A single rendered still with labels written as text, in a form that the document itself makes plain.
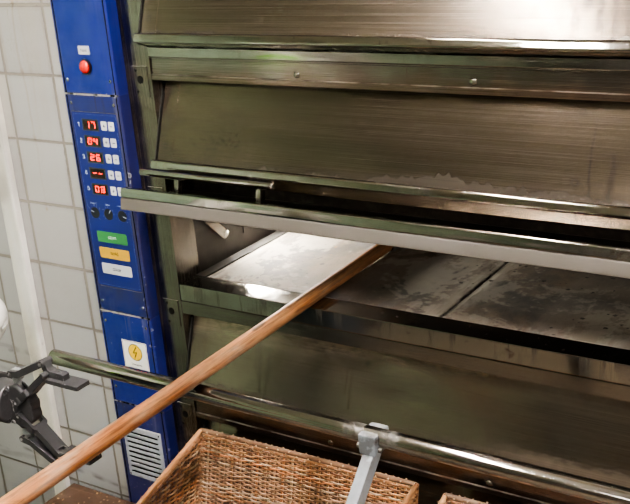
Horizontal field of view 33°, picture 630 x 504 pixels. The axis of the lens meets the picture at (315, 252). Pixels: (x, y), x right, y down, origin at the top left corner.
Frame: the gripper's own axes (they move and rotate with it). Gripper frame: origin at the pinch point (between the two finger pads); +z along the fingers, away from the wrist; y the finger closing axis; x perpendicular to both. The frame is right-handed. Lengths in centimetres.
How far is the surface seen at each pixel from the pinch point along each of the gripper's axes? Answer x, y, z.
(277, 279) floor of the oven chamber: -67, 1, -7
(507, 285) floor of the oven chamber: -82, 1, 40
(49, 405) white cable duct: -56, 41, -74
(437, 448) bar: -19, 2, 54
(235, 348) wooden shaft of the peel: -30.9, -1.1, 8.2
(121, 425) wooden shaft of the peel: -0.2, -1.1, 8.1
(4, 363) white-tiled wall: -58, 33, -91
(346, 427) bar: -19.1, 2.1, 38.3
